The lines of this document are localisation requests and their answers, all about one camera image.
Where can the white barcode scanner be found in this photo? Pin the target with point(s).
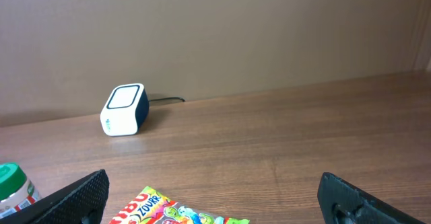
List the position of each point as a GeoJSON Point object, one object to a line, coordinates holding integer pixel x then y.
{"type": "Point", "coordinates": [125, 110]}

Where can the Haribo gummy candy bag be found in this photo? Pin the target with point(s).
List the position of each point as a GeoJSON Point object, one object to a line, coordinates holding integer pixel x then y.
{"type": "Point", "coordinates": [152, 207]}

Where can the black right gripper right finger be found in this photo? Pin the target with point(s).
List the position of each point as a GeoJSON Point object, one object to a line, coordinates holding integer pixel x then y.
{"type": "Point", "coordinates": [341, 202]}

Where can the green-lidded Knorr jar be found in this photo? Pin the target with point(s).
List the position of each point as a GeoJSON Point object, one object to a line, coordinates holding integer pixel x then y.
{"type": "Point", "coordinates": [17, 190]}

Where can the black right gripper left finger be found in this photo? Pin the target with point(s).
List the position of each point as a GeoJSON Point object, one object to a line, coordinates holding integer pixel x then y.
{"type": "Point", "coordinates": [83, 201]}

